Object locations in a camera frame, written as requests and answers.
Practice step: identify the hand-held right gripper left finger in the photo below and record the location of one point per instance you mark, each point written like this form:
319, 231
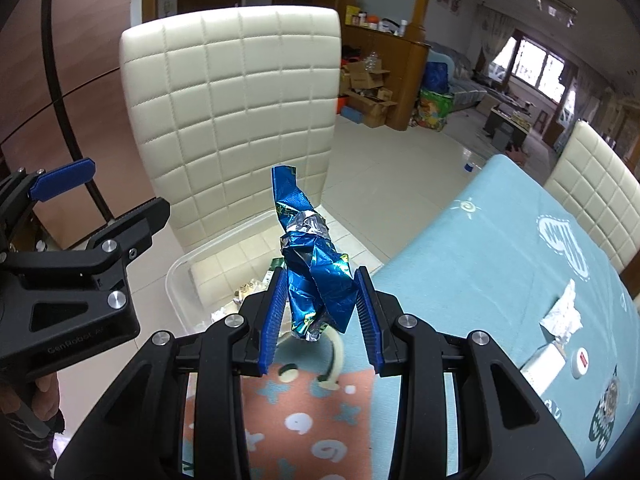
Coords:
272, 325

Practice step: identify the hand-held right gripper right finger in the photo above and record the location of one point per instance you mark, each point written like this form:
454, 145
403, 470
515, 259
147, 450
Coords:
372, 325

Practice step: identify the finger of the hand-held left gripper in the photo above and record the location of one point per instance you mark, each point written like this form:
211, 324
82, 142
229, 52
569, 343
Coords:
135, 230
62, 179

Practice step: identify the clear plastic bin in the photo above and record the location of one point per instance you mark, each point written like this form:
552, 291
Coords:
200, 260

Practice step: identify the blue foil wrapper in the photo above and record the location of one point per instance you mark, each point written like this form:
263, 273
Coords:
310, 260

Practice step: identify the person's left forearm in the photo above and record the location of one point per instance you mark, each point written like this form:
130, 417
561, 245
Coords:
20, 442

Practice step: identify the person's left hand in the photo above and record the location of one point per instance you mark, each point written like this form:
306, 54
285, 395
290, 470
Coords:
47, 397

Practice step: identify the white green milk carton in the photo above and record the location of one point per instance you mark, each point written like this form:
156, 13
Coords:
276, 263

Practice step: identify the blue printed tablecloth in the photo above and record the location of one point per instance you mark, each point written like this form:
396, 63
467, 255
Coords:
475, 270

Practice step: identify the large white quilted chair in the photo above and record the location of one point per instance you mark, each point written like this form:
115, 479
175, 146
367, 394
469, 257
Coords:
225, 110

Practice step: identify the white paper packet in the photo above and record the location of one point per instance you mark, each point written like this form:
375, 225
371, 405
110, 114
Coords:
542, 367

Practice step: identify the small plastic bottle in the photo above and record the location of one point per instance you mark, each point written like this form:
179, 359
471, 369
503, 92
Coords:
469, 166

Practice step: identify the crumpled white tissue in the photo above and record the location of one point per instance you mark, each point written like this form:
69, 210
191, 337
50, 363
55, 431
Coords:
562, 317

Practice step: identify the small white round lid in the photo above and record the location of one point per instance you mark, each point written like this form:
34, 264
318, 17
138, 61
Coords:
581, 362

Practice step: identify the red bucket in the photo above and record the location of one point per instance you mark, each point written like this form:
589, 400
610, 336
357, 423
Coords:
341, 106

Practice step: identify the colourful woven bag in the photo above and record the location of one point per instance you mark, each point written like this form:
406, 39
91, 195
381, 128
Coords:
430, 110

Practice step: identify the dark coffee table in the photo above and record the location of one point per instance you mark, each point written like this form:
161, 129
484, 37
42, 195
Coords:
505, 125

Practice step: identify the pile of cardboard boxes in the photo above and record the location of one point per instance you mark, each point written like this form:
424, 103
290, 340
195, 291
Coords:
367, 80

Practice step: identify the grey sofa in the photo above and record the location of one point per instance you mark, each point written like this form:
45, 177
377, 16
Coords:
465, 87

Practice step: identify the wooden divider counter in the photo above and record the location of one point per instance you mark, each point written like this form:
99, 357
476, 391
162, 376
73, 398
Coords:
405, 70

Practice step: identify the blue bag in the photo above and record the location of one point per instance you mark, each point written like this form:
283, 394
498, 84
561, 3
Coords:
437, 76

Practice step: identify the row of bottles and jars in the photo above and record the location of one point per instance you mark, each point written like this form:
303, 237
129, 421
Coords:
375, 22

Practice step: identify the barred window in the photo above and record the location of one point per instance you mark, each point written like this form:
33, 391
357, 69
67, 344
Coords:
535, 67

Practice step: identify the wooden pillar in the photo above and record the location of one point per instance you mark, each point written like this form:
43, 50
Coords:
424, 0

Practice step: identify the ceiling lamp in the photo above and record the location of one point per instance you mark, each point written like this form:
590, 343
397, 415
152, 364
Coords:
555, 7

